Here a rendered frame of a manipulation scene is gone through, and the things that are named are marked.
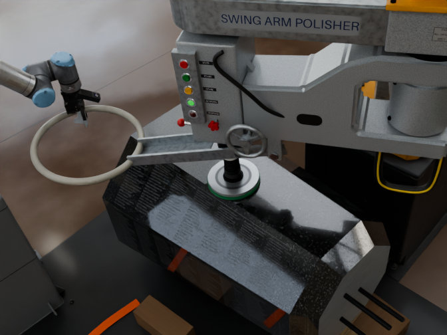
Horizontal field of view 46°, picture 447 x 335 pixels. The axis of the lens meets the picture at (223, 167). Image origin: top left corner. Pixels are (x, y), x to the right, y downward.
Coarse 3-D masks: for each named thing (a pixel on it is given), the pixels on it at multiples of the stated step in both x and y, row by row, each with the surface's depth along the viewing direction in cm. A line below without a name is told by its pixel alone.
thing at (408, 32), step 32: (192, 0) 152; (224, 0) 150; (256, 0) 147; (288, 0) 145; (320, 0) 143; (352, 0) 141; (384, 0) 139; (192, 32) 161; (224, 32) 156; (256, 32) 153; (288, 32) 150; (320, 32) 147; (352, 32) 144; (384, 32) 142; (416, 32) 138
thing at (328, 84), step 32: (256, 64) 178; (288, 64) 175; (320, 64) 166; (352, 64) 154; (384, 64) 150; (416, 64) 147; (256, 96) 171; (288, 96) 168; (320, 96) 164; (352, 96) 161; (288, 128) 177; (320, 128) 173; (352, 128) 170; (384, 128) 170
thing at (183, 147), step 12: (144, 144) 227; (156, 144) 225; (168, 144) 222; (180, 144) 220; (192, 144) 217; (204, 144) 214; (132, 156) 218; (144, 156) 215; (156, 156) 213; (168, 156) 211; (180, 156) 209; (192, 156) 207; (204, 156) 205; (216, 156) 203; (228, 156) 201; (240, 156) 198; (276, 156) 188
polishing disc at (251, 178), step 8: (240, 160) 223; (216, 168) 221; (248, 168) 219; (256, 168) 219; (208, 176) 218; (216, 176) 218; (248, 176) 216; (256, 176) 216; (216, 184) 215; (224, 184) 214; (232, 184) 214; (240, 184) 213; (248, 184) 213; (256, 184) 213; (216, 192) 212; (224, 192) 211; (232, 192) 211; (240, 192) 210; (248, 192) 211
